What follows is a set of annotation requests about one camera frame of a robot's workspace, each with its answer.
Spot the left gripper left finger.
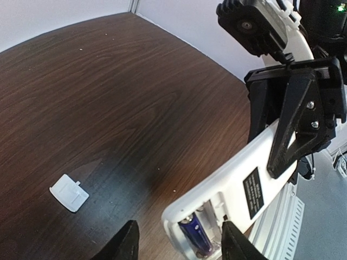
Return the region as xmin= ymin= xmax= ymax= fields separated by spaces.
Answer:
xmin=91 ymin=220 xmax=140 ymax=260

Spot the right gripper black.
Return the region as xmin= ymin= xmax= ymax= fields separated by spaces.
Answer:
xmin=245 ymin=57 xmax=346 ymax=179

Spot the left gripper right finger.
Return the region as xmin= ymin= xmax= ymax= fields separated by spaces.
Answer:
xmin=221 ymin=221 xmax=267 ymax=260

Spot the purple battery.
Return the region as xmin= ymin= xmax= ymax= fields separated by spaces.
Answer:
xmin=178 ymin=213 xmax=213 ymax=257

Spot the white remote control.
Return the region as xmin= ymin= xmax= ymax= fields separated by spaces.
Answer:
xmin=162 ymin=121 xmax=297 ymax=259

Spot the white battery cover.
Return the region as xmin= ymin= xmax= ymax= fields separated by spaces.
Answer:
xmin=49 ymin=174 xmax=89 ymax=213

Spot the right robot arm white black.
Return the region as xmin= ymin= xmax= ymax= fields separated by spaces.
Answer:
xmin=245 ymin=1 xmax=346 ymax=179

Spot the front aluminium rail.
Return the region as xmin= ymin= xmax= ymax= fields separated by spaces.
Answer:
xmin=248 ymin=170 xmax=305 ymax=259

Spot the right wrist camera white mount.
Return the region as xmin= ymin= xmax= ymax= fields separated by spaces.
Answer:
xmin=216 ymin=1 xmax=314 ymax=67

